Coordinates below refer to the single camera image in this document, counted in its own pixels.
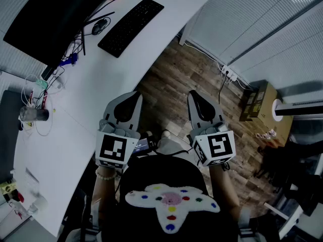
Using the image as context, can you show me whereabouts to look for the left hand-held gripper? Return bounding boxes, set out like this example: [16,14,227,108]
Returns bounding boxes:
[95,91,143,171]

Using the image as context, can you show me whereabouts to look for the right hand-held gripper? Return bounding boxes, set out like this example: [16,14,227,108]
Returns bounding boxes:
[187,89,237,168]

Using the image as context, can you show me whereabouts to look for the black keyboard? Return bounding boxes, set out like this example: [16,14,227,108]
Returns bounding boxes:
[97,0,165,58]

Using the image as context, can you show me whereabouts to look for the person's left forearm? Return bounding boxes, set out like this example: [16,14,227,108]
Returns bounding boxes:
[92,164,119,220]

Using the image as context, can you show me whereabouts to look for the person's right forearm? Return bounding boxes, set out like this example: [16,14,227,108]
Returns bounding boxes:
[208,163,241,223]

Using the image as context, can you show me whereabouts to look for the small black screen device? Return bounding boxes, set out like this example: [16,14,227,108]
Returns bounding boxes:
[133,132,157,158]

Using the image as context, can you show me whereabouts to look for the white floor power strip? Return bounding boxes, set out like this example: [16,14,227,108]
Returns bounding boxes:
[221,64,239,84]

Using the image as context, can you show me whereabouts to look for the pink white object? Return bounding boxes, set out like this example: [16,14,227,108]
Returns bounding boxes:
[254,129,278,141]

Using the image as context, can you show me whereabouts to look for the brown cardboard box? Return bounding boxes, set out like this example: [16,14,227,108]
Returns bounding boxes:
[239,79,295,147]

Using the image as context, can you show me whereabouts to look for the person's black star-patch vest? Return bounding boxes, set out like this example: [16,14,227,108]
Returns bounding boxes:
[100,155,240,242]

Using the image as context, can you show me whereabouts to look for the blue adapter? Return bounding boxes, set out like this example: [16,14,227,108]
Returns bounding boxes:
[59,53,79,67]

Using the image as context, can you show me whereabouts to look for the black monitor stand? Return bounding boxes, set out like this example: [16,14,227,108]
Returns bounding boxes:
[81,11,116,56]

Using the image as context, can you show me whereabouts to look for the white desk leg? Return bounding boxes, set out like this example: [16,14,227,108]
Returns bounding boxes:
[178,14,200,47]

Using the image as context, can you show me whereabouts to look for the black computer mouse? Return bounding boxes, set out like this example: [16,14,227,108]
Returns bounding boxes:
[91,18,107,36]

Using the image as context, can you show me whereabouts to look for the clear bottle with black base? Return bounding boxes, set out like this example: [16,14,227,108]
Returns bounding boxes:
[19,106,50,123]

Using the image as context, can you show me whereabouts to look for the white round-base stand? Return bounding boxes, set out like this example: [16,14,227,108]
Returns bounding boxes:
[272,98,323,123]

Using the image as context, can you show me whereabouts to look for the black office chair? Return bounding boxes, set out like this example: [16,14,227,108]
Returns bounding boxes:
[257,135,323,218]

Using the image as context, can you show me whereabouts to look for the black computer monitor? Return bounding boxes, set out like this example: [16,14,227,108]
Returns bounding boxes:
[3,0,119,70]

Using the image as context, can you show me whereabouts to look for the dark gray flat panel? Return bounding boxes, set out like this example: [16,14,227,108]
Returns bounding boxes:
[0,89,23,184]

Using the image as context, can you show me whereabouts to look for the white round cup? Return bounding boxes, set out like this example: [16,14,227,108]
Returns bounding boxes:
[29,194,48,215]

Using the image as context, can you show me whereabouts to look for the yellow block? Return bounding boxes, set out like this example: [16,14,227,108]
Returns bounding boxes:
[0,181,17,196]

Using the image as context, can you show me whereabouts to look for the white bead bracelet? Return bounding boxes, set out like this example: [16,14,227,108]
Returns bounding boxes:
[95,169,119,182]

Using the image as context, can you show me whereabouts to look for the tangle of charging cables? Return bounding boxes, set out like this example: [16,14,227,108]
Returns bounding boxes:
[21,73,66,137]

